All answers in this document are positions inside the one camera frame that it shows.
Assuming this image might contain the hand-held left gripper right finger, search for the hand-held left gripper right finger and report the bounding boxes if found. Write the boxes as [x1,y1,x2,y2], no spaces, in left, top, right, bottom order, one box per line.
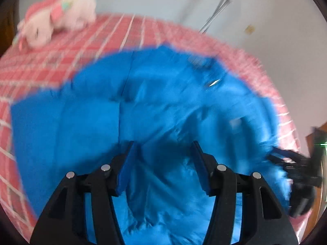
[191,141,299,245]

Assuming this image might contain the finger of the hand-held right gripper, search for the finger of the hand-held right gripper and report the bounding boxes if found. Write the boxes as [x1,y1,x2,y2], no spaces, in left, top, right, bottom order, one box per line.
[266,147,311,170]

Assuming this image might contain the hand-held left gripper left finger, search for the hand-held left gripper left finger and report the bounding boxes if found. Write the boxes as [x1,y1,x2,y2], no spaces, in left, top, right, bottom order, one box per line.
[30,141,140,245]

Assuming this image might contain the blue puffer jacket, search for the blue puffer jacket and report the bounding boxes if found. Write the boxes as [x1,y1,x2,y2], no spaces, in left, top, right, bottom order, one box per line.
[10,45,292,245]

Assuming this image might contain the brown wooden board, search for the brown wooden board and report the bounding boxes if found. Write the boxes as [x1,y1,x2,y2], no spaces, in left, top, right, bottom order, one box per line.
[301,124,327,238]

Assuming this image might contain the red plaid blanket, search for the red plaid blanket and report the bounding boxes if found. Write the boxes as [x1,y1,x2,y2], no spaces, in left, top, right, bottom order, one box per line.
[0,13,300,243]

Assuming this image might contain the pink plush toy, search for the pink plush toy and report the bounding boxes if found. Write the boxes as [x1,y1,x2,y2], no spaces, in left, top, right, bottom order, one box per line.
[13,0,97,50]

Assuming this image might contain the brown wooden cabinet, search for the brown wooden cabinet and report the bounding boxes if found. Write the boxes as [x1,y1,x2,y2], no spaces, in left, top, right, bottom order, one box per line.
[0,2,19,57]

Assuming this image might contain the grey wall cables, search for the grey wall cables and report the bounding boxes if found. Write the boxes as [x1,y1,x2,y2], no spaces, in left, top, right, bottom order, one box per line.
[199,0,246,33]

